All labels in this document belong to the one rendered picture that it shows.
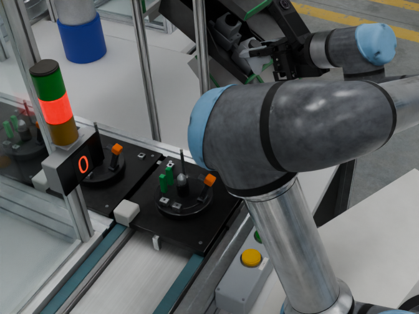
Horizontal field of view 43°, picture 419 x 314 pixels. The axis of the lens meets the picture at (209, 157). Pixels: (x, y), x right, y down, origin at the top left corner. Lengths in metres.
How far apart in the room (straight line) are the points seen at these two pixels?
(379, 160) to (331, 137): 2.26
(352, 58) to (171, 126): 0.79
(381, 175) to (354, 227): 1.45
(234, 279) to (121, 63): 1.12
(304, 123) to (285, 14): 0.53
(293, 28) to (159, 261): 0.58
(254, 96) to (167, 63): 1.33
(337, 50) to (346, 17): 3.18
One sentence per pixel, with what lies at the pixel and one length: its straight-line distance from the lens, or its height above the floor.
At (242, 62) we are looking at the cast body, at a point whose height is 1.23.
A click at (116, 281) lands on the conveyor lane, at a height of 0.92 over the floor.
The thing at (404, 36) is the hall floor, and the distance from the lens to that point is 4.02.
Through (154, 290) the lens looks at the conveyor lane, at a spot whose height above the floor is 0.92.
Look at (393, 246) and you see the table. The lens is 1.34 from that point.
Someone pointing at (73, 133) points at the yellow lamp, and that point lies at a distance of 0.99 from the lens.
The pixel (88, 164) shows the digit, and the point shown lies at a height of 1.19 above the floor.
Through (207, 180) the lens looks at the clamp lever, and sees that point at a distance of 1.15.
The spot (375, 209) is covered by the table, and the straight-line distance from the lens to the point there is 1.41.
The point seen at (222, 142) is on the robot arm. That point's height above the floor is 1.44.
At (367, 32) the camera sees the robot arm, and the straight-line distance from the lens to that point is 1.00.
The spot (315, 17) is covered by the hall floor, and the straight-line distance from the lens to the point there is 4.18.
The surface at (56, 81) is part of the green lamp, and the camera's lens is 0.93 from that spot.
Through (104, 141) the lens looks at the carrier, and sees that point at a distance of 1.46.
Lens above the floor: 1.87
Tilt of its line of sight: 41 degrees down
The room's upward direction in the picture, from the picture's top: 4 degrees counter-clockwise
